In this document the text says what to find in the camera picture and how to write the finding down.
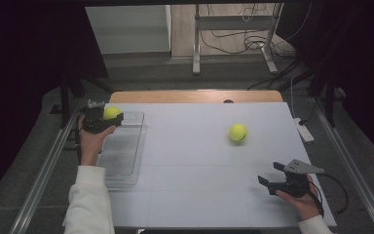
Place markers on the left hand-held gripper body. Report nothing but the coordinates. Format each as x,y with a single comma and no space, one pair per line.
94,120

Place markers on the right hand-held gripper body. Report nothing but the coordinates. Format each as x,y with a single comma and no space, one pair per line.
293,185

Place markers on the yellow tennis ball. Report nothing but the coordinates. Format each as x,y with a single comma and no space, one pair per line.
111,112
238,132

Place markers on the clear plastic tray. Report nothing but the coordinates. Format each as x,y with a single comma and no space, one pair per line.
123,156

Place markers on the person's right hand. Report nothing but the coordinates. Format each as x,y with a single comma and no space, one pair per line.
305,206

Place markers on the person's left hand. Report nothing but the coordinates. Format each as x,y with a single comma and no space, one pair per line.
91,146

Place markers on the black stand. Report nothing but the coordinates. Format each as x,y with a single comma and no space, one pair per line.
65,97
329,97

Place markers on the white power strip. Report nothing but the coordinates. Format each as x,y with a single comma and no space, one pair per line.
305,131

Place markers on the white board sheet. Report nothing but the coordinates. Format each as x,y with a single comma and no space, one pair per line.
191,178

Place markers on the dark curtain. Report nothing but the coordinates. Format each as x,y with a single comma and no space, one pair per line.
363,65
22,81

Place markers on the white cabinet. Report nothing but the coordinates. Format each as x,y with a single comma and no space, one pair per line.
126,29

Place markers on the aluminium rail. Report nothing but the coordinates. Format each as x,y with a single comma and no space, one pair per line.
42,182
363,191

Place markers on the white metal desk frame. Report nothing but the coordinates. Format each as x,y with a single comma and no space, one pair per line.
233,22

